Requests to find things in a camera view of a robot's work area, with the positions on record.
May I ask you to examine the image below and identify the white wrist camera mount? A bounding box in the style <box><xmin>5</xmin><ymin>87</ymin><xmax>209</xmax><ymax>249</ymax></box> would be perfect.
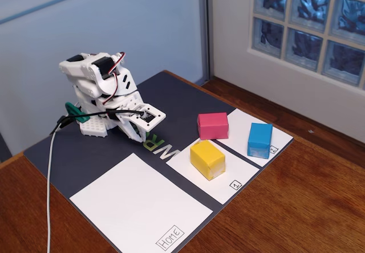
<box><xmin>119</xmin><ymin>102</ymin><xmax>167</xmax><ymax>132</ymax></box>

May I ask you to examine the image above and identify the dark mat with WRO print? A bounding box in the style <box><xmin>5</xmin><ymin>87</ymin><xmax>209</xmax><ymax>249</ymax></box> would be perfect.
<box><xmin>23</xmin><ymin>70</ymin><xmax>294</xmax><ymax>253</ymax></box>

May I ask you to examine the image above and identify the red white black servo wire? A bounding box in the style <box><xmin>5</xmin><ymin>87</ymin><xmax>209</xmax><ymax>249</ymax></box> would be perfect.
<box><xmin>101</xmin><ymin>52</ymin><xmax>127</xmax><ymax>106</ymax></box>

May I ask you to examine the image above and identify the green clamp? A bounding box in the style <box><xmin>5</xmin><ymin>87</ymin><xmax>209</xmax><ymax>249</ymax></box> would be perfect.
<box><xmin>64</xmin><ymin>101</ymin><xmax>91</xmax><ymax>124</ymax></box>

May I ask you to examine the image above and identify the white paper labelled HOME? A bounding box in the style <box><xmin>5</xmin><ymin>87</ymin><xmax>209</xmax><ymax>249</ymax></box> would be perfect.
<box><xmin>69</xmin><ymin>152</ymin><xmax>214</xmax><ymax>253</ymax></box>

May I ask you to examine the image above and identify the blue paper box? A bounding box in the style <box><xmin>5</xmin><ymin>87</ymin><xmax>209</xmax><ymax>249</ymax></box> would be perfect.
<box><xmin>247</xmin><ymin>123</ymin><xmax>273</xmax><ymax>160</ymax></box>

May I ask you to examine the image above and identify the black camera cable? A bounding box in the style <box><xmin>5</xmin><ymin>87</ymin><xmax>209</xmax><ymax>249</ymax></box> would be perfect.
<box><xmin>50</xmin><ymin>108</ymin><xmax>145</xmax><ymax>136</ymax></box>

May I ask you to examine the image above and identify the white paper labelled 2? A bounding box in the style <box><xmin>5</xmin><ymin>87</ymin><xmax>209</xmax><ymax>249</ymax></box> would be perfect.
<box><xmin>214</xmin><ymin>108</ymin><xmax>294</xmax><ymax>168</ymax></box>

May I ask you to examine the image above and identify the yellow paper box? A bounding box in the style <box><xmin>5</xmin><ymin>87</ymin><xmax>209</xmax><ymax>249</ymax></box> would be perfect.
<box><xmin>189</xmin><ymin>140</ymin><xmax>226</xmax><ymax>181</ymax></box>

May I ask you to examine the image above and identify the white cable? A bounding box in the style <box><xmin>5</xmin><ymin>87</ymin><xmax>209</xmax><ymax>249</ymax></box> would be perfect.
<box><xmin>46</xmin><ymin>127</ymin><xmax>58</xmax><ymax>253</ymax></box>

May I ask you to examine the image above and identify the grey metal post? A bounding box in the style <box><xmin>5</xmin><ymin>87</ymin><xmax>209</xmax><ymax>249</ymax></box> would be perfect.
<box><xmin>198</xmin><ymin>0</ymin><xmax>212</xmax><ymax>84</ymax></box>

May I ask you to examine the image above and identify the pink paper box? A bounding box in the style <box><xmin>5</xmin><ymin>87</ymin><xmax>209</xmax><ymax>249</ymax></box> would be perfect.
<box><xmin>197</xmin><ymin>112</ymin><xmax>230</xmax><ymax>141</ymax></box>

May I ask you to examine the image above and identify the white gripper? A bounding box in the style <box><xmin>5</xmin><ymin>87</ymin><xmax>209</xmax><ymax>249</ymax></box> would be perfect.
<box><xmin>107</xmin><ymin>91</ymin><xmax>147</xmax><ymax>144</ymax></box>

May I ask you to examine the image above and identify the white paper labelled 1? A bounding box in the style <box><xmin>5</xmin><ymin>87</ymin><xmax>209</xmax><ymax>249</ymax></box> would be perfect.
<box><xmin>165</xmin><ymin>138</ymin><xmax>261</xmax><ymax>205</ymax></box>

